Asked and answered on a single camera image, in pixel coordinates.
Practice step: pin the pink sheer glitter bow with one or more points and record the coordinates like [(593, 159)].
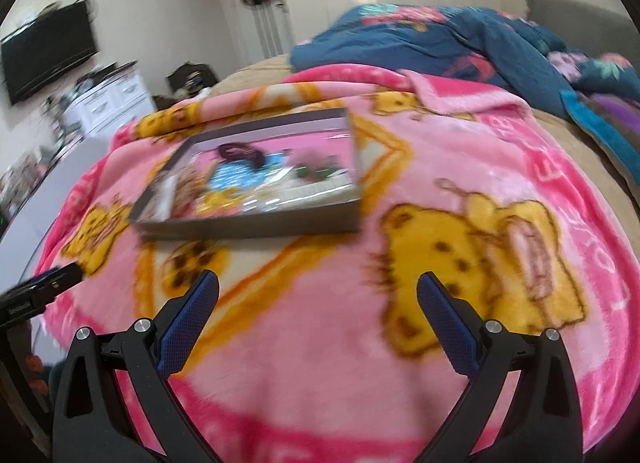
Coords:
[(190, 185)]

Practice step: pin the white drawer chest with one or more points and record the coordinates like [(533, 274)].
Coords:
[(119, 100)]

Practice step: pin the black bag on floor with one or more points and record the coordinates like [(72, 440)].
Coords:
[(192, 78)]

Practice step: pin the striped colourful pillow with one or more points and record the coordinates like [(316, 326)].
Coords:
[(613, 123)]

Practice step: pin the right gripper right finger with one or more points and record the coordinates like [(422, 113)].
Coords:
[(543, 422)]

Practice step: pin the pink cartoon bear blanket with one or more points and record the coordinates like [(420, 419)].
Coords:
[(318, 350)]

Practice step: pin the blue floral quilt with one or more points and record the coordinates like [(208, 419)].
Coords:
[(469, 43)]

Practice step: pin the dark grey headboard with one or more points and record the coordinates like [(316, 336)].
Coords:
[(588, 28)]

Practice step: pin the tan bed sheet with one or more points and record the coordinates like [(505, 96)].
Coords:
[(266, 72)]

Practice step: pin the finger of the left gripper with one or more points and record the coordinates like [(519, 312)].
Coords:
[(30, 298)]

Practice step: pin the white bedroom door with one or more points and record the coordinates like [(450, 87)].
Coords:
[(258, 33)]

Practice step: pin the yellow hoop earrings pack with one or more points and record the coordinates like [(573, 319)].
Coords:
[(219, 203)]

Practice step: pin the blue Chinese book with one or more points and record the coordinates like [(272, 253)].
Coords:
[(240, 175)]

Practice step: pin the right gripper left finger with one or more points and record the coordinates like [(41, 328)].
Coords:
[(91, 420)]

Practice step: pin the pink pompom hair clip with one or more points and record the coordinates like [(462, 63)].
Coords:
[(312, 165)]

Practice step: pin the maroon large hair clip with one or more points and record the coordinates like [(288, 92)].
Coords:
[(236, 151)]

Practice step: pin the grey shallow box tray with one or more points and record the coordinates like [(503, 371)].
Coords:
[(284, 208)]

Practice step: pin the wall mounted black television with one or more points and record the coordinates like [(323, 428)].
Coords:
[(44, 50)]

